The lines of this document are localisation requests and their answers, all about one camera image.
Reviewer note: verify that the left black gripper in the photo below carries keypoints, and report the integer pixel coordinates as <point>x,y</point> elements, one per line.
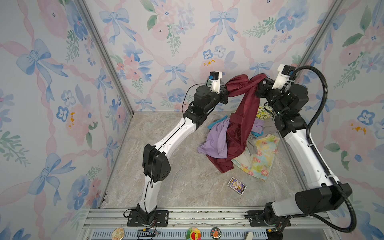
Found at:
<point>223,94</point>

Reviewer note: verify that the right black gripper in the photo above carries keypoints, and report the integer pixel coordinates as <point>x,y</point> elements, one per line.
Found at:
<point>264,91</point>

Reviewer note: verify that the maroon cloth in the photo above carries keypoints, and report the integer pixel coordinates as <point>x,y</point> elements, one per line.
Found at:
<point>241,122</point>

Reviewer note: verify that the lavender purple cloth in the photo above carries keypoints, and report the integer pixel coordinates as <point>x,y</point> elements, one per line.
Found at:
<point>216,145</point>

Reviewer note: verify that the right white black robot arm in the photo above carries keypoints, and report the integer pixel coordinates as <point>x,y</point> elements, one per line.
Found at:
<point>322,193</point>

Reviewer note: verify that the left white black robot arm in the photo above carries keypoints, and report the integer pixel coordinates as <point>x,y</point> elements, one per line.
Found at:
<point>156,157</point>

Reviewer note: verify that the yellow lemon print cloth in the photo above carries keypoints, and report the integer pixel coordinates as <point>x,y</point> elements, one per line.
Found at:
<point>264,112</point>

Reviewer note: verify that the grey cloth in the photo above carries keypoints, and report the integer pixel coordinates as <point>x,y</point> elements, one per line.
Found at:
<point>269,127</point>

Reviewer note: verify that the teal cloth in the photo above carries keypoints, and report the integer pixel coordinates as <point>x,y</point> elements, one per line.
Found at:
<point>216,122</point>

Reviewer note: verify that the pastel floral cloth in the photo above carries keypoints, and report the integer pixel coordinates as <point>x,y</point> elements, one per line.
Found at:
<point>258,156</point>

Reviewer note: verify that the purple playing card box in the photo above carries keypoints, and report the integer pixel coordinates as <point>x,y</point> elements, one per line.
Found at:
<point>237,186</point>

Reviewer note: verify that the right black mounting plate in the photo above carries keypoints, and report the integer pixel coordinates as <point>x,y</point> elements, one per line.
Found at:
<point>262,219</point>

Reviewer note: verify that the black mounting plate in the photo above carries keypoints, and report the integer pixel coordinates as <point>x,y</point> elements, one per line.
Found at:
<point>157,218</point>
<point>262,219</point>

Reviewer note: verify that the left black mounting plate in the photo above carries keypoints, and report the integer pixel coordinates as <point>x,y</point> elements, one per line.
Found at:
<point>157,218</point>

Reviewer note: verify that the colourful flower sticker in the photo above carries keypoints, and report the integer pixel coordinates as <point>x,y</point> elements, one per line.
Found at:
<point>193,234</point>

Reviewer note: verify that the white small object front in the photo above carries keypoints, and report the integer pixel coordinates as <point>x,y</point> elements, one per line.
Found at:
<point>249,236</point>

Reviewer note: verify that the beige round sticker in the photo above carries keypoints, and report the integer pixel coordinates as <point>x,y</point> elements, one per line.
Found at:
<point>118,234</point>

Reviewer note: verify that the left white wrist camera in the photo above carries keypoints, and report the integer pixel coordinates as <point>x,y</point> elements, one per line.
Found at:
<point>214,80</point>

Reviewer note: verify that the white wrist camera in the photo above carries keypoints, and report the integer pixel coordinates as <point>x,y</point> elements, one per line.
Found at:
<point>214,80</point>
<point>283,81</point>

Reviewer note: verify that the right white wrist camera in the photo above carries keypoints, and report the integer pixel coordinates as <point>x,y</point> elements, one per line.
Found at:
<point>283,81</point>

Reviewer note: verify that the aluminium corner post right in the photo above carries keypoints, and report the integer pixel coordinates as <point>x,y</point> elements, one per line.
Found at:
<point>322,30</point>

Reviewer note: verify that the aluminium corner post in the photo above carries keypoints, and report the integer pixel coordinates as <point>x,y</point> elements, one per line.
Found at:
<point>95,34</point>
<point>322,30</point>

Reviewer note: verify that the aluminium corner post left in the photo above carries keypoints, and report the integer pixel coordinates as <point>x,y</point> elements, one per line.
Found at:
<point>95,34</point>

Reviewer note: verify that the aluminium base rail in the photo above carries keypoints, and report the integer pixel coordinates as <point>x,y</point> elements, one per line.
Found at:
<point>100,224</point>

